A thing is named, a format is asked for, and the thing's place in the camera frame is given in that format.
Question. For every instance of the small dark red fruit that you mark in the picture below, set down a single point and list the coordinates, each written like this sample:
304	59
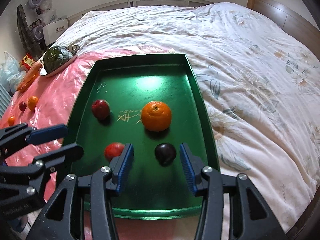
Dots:
22	106

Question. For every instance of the orange carrot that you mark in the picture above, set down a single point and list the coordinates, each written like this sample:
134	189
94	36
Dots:
32	72

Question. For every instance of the green leafy vegetable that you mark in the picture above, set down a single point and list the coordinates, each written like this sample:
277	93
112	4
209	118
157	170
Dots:
55	57

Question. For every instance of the red apple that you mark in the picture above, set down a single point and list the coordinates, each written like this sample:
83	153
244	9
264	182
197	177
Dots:
100	109

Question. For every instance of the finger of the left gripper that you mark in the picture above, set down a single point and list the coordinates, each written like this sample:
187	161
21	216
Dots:
17	137
49	162

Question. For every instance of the plaid cloth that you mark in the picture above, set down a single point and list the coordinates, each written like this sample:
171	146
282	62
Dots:
27	40

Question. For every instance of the red tomato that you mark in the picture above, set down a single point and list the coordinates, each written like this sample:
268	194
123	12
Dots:
113	150

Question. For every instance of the translucent plastic bag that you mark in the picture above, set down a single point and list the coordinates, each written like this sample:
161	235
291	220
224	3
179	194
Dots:
11	73

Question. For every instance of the light blue radiator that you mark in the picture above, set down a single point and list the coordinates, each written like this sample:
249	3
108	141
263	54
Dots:
5	99

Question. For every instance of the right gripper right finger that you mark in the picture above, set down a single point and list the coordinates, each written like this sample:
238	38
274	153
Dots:
250	215

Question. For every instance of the white cardboard box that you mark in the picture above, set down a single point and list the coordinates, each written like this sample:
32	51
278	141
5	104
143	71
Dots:
54	30

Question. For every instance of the pink plastic sheet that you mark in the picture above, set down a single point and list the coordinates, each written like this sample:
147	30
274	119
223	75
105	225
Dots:
56	98

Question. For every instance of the floral white bedsheet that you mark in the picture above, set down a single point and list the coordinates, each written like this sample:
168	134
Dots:
259	84

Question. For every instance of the orange plate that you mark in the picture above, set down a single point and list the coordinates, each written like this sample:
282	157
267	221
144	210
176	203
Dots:
30	82

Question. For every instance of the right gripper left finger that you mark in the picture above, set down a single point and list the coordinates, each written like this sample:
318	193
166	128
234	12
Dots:
62	216

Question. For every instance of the grey fan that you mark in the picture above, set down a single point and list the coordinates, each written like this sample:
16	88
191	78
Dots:
37	33
36	0

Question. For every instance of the upper grey fan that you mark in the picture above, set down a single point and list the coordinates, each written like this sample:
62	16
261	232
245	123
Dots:
36	0

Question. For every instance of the orange on sheet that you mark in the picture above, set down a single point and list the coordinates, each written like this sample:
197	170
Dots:
32	102

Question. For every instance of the wooden headboard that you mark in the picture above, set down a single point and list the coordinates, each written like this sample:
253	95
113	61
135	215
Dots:
289	21

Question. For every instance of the red yellow snack package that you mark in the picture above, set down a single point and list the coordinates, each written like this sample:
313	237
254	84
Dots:
27	62

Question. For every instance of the large orange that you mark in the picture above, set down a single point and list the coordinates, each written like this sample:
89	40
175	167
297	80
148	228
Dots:
156	116

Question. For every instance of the dark purple plum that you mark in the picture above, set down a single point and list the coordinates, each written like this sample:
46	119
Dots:
165	153

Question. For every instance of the small orange middle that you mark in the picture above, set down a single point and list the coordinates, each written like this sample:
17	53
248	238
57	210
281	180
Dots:
11	120

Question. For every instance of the green tray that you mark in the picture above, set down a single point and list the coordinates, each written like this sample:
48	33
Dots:
144	100

